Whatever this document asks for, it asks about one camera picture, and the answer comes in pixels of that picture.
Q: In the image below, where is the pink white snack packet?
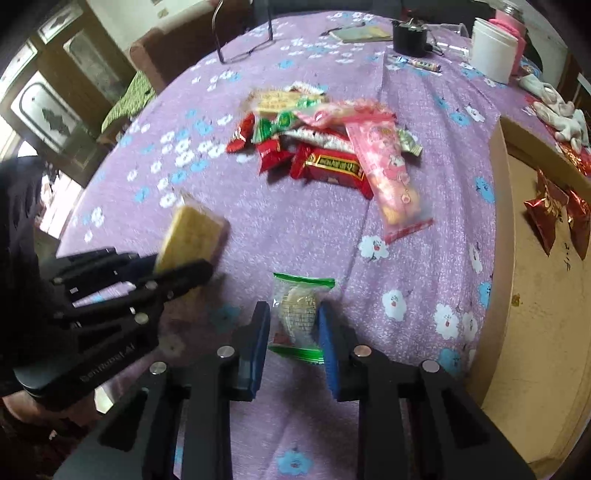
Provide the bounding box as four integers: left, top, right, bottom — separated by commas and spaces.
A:
295, 98, 398, 130

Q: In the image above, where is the person's left forearm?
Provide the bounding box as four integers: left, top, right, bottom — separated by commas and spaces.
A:
0, 392, 107, 480

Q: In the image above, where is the green snack packet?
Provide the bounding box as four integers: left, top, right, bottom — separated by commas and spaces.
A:
252, 111, 303, 145

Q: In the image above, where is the dark red foil snack bag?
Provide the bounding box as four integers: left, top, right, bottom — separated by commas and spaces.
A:
566, 189, 591, 261
524, 170, 570, 257

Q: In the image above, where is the black sofa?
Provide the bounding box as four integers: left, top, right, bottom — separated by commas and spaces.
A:
265, 0, 402, 21

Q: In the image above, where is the green foil candy packet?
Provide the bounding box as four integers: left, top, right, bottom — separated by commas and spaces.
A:
398, 129, 424, 158

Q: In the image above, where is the brown chair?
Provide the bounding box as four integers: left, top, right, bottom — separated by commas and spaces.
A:
129, 18, 273, 93

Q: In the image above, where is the purple floral tablecloth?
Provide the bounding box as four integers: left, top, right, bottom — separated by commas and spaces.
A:
55, 11, 546, 480

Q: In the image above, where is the small red candy packet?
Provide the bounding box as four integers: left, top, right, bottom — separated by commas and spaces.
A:
226, 112, 256, 154

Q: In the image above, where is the yellow cracker packet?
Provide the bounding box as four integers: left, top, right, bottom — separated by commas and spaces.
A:
247, 88, 328, 118
154, 191, 232, 278

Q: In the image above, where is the large red snack packet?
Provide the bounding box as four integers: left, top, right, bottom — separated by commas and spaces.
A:
290, 142, 376, 200

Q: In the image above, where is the shallow cardboard box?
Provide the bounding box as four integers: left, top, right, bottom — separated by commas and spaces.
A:
471, 115, 591, 478

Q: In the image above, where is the white plastic jar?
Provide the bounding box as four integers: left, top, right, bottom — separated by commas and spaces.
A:
470, 17, 522, 85

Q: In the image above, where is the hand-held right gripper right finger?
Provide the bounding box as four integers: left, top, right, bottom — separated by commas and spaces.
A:
316, 301, 536, 480

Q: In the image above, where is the green patterned cushion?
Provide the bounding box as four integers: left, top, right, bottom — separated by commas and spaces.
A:
99, 71, 158, 134

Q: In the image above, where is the small green booklet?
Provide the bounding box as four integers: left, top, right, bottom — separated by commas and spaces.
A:
330, 25, 393, 44

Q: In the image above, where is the clear green-edged rice cake packet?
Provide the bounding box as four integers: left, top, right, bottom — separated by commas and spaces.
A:
268, 272, 336, 365

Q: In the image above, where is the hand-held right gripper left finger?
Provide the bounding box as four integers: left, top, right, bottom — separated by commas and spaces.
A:
53, 301, 271, 480

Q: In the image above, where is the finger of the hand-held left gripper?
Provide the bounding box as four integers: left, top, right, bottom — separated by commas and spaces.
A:
48, 247, 160, 303
52, 259, 215, 334

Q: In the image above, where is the black wire frame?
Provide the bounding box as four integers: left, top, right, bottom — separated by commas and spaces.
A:
211, 0, 278, 64

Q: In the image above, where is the long pink snack packet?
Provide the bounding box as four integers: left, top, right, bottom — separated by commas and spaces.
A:
345, 115, 435, 244

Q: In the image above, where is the white red-print snack packet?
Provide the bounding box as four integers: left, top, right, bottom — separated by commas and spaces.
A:
281, 126, 354, 152

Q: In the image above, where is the striped candy roll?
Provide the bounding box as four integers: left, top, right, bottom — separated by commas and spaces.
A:
390, 54, 441, 73

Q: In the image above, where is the wooden glass-door cabinet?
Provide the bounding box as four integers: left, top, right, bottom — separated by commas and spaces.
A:
0, 0, 139, 185

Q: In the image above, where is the pink knit-sleeved bottle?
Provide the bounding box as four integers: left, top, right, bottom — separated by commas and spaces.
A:
495, 0, 528, 77

